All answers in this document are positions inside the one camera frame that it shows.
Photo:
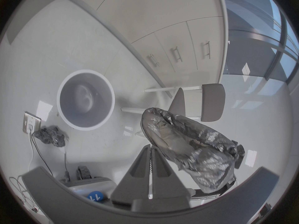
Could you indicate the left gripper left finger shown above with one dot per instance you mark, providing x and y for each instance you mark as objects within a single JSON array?
[{"x": 137, "y": 183}]

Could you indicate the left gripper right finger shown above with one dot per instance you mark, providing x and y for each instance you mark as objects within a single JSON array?
[{"x": 165, "y": 183}]

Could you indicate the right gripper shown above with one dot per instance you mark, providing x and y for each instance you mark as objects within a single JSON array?
[{"x": 238, "y": 153}]

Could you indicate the black plastic bag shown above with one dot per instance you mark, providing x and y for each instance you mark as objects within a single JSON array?
[{"x": 198, "y": 153}]

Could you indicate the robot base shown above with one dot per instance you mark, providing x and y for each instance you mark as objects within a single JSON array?
[{"x": 93, "y": 185}]

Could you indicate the crumpled black plastic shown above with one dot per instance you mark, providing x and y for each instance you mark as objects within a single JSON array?
[{"x": 51, "y": 136}]

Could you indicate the white trash bin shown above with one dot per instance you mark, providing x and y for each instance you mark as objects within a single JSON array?
[{"x": 67, "y": 101}]

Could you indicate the grey chair with white legs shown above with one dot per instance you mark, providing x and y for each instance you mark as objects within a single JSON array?
[{"x": 212, "y": 101}]

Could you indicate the window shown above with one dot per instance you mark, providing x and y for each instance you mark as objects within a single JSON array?
[{"x": 252, "y": 20}]

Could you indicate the cream cabinet with drawers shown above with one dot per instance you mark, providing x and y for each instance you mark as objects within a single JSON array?
[{"x": 163, "y": 20}]

